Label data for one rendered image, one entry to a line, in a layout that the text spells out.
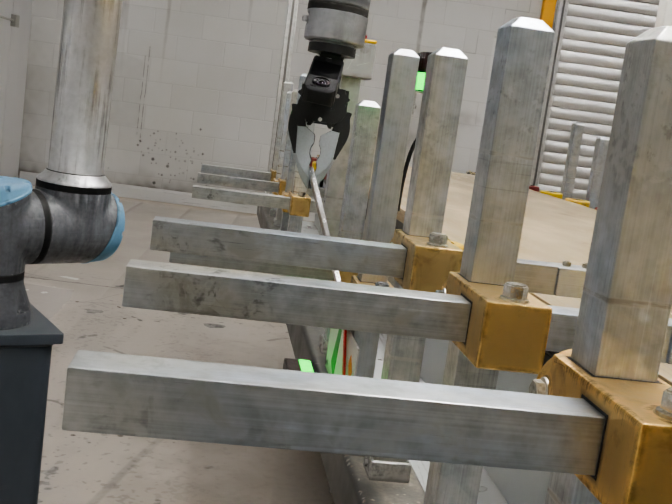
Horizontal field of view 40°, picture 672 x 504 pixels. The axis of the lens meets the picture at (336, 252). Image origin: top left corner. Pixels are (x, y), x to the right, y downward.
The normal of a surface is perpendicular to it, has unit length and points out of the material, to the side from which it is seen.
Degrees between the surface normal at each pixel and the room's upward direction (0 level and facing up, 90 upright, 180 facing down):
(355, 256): 90
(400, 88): 90
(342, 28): 89
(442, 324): 90
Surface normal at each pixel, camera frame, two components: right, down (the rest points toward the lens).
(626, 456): -0.98, -0.11
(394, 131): 0.11, 0.16
